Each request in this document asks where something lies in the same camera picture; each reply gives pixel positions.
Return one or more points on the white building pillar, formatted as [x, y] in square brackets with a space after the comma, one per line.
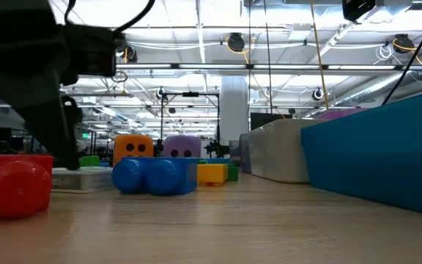
[234, 110]

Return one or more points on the purple foam die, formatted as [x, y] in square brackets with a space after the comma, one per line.
[181, 143]

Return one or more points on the green rectangular block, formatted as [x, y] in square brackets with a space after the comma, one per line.
[89, 161]

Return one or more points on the light blue block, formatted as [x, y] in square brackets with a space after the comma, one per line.
[218, 161]

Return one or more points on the long ceiling light rail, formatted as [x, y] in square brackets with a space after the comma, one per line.
[214, 66]

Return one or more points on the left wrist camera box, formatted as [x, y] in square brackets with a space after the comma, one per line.
[93, 51]

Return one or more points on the large blue block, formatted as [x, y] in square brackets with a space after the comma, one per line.
[159, 176]

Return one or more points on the background black rig frame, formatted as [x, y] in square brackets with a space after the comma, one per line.
[190, 94]

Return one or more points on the teal plastic bin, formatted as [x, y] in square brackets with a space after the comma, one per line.
[372, 157]

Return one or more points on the large black screen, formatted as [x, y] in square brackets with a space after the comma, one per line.
[269, 121]

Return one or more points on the large red block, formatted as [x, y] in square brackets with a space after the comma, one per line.
[13, 187]

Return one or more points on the light grey plastic bin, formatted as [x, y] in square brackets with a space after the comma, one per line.
[280, 150]

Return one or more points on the orange foam die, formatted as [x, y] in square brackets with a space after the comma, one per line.
[123, 141]

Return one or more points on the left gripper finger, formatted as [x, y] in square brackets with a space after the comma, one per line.
[59, 139]
[75, 110]

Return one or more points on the yellow brick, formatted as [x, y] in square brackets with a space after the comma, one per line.
[212, 174]

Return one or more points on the transparent grey plastic bin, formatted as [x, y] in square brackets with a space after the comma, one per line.
[241, 154]

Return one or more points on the small dark green brick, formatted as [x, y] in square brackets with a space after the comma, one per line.
[233, 174]

